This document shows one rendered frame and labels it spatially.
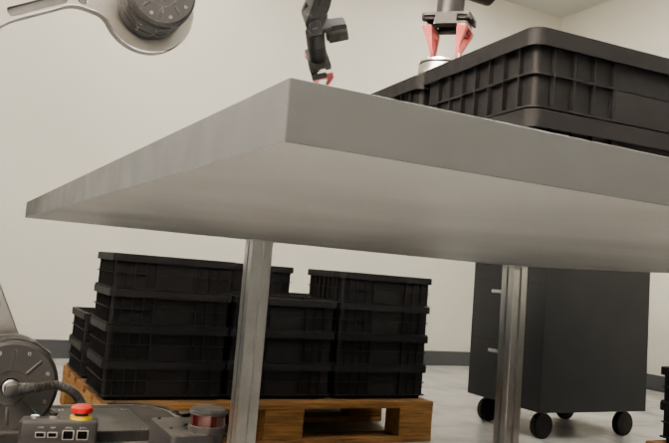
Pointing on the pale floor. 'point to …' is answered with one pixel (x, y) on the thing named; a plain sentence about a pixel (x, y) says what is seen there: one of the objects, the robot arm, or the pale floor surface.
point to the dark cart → (566, 343)
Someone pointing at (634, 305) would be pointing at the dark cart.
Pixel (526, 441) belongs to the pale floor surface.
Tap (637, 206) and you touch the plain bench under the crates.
